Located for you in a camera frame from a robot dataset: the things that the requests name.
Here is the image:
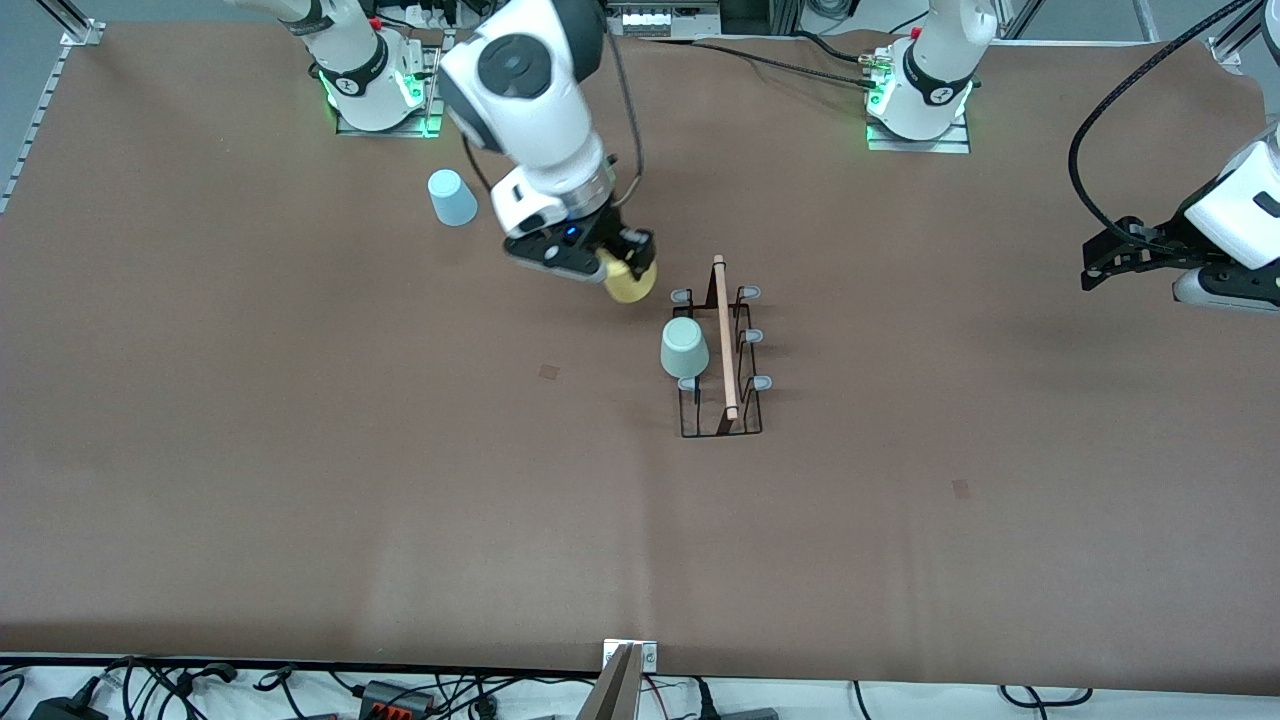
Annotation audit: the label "yellow cup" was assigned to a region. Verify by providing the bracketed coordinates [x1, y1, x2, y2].
[602, 254, 659, 305]

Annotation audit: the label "pale green cup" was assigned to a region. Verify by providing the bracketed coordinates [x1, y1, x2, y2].
[660, 316, 711, 381]

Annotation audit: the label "black wire cup holder rack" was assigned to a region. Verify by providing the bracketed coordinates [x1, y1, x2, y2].
[668, 254, 774, 439]

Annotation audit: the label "light blue cup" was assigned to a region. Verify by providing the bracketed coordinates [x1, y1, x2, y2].
[427, 169, 479, 228]

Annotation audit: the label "device with white connectors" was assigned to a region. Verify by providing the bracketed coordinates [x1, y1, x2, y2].
[605, 0, 721, 39]

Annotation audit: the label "brown table mat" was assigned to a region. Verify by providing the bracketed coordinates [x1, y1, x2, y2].
[0, 25, 1280, 693]

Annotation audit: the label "black box orange terminals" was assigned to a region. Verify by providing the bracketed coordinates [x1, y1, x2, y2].
[358, 680, 437, 717]

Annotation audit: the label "black power adapter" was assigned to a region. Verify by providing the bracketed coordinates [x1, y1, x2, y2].
[28, 693, 109, 720]

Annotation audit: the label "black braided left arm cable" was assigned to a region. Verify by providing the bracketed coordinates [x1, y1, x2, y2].
[1067, 0, 1256, 251]

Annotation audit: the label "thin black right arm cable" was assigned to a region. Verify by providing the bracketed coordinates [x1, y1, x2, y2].
[598, 25, 646, 206]

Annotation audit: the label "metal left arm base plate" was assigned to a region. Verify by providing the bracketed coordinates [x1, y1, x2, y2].
[865, 50, 972, 154]

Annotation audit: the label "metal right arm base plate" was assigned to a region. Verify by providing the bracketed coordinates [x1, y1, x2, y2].
[335, 28, 443, 138]

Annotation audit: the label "black cable behind mat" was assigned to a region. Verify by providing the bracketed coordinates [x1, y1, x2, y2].
[640, 33, 881, 93]

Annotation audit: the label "black looped cable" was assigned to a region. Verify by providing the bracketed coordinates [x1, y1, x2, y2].
[1000, 684, 1093, 707]

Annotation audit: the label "grey camera mount pole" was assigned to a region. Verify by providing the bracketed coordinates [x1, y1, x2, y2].
[578, 642, 646, 720]

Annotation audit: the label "aluminium side rail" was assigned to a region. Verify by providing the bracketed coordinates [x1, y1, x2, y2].
[0, 60, 66, 216]

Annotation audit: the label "tangled black cable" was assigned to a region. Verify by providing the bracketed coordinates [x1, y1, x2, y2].
[100, 655, 241, 720]

